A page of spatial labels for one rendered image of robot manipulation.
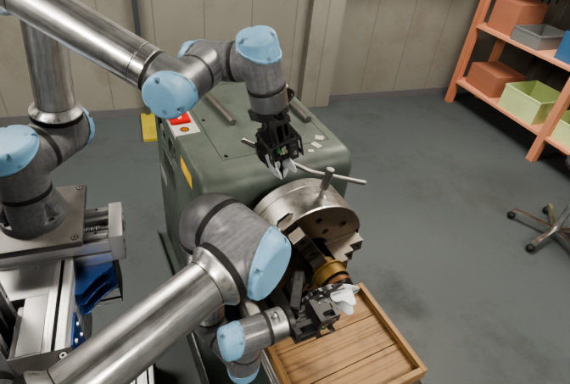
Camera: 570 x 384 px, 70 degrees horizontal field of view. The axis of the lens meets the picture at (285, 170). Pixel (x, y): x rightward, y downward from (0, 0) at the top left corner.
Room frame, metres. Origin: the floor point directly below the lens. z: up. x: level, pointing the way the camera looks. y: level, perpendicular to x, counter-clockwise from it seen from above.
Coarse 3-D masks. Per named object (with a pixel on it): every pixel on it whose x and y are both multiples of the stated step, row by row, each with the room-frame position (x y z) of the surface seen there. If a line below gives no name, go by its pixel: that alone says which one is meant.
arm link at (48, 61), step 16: (32, 32) 0.79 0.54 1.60; (32, 48) 0.79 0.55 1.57; (48, 48) 0.80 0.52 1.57; (64, 48) 0.83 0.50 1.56; (32, 64) 0.79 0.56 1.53; (48, 64) 0.80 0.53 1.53; (64, 64) 0.82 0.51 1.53; (32, 80) 0.80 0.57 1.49; (48, 80) 0.80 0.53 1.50; (64, 80) 0.82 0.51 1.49; (48, 96) 0.80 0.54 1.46; (64, 96) 0.82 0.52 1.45; (32, 112) 0.80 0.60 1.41; (48, 112) 0.80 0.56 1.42; (64, 112) 0.81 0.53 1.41; (80, 112) 0.84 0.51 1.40; (48, 128) 0.78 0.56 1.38; (64, 128) 0.80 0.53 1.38; (80, 128) 0.83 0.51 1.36; (64, 144) 0.78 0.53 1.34; (80, 144) 0.83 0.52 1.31; (64, 160) 0.78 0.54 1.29
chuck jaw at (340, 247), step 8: (352, 232) 0.83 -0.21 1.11; (320, 240) 0.81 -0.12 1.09; (328, 240) 0.80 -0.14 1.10; (336, 240) 0.80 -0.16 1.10; (344, 240) 0.80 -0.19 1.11; (352, 240) 0.81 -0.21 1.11; (360, 240) 0.81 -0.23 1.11; (328, 248) 0.77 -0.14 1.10; (336, 248) 0.77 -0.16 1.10; (344, 248) 0.77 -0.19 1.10; (352, 248) 0.78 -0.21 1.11; (328, 256) 0.76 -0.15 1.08; (336, 256) 0.75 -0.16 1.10; (344, 256) 0.75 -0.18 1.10; (344, 264) 0.74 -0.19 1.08
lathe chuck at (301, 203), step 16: (288, 192) 0.83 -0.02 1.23; (304, 192) 0.83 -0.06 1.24; (336, 192) 0.89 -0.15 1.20; (272, 208) 0.79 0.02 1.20; (288, 208) 0.78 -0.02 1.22; (304, 208) 0.78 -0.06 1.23; (320, 208) 0.78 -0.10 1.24; (336, 208) 0.80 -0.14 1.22; (272, 224) 0.75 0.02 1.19; (304, 224) 0.76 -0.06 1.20; (320, 224) 0.78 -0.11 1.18; (336, 224) 0.81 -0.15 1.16; (352, 224) 0.84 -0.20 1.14; (288, 272) 0.74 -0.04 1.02
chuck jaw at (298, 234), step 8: (288, 216) 0.76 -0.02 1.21; (280, 224) 0.75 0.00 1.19; (288, 224) 0.74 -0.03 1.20; (296, 224) 0.75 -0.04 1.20; (288, 232) 0.73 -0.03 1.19; (296, 232) 0.72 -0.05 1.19; (304, 232) 0.73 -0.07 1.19; (296, 240) 0.70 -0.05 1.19; (304, 240) 0.71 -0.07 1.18; (304, 248) 0.71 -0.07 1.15; (312, 248) 0.71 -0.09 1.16; (304, 256) 0.69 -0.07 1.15; (312, 256) 0.71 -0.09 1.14; (320, 256) 0.71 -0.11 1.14; (312, 264) 0.69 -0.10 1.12; (320, 264) 0.69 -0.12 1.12
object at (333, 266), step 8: (328, 264) 0.70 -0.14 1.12; (336, 264) 0.70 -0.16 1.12; (320, 272) 0.68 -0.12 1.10; (328, 272) 0.68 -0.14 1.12; (336, 272) 0.68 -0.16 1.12; (344, 272) 0.69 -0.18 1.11; (312, 280) 0.68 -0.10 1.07; (320, 280) 0.67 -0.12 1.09; (328, 280) 0.66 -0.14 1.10; (336, 280) 0.66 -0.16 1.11; (344, 280) 0.66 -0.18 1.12
